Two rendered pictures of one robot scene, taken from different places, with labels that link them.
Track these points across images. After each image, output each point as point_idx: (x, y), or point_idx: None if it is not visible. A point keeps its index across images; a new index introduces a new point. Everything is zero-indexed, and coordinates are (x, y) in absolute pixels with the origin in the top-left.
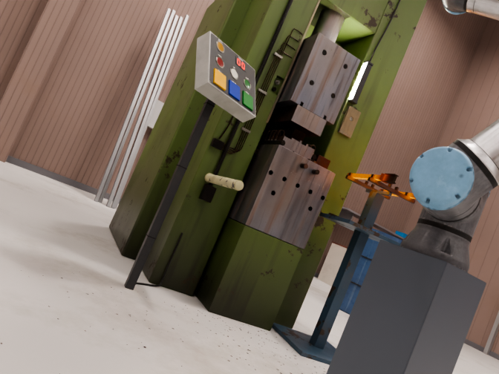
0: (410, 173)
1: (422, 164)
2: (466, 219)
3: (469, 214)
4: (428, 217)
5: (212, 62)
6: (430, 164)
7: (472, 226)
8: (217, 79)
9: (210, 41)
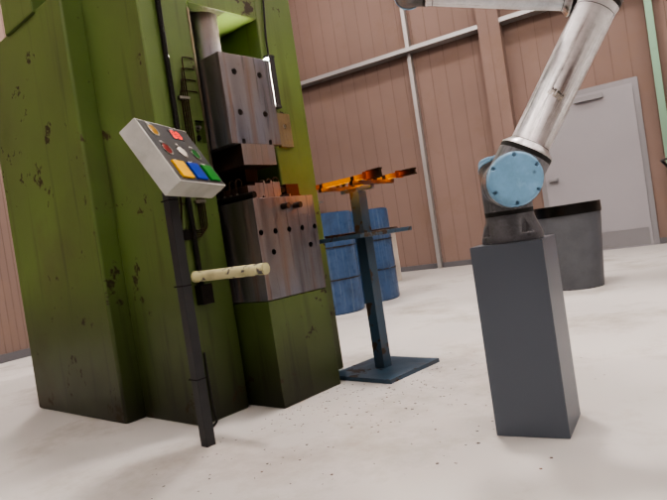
0: (490, 187)
1: (498, 176)
2: None
3: None
4: (499, 209)
5: (165, 154)
6: (504, 173)
7: None
8: (183, 171)
9: (144, 131)
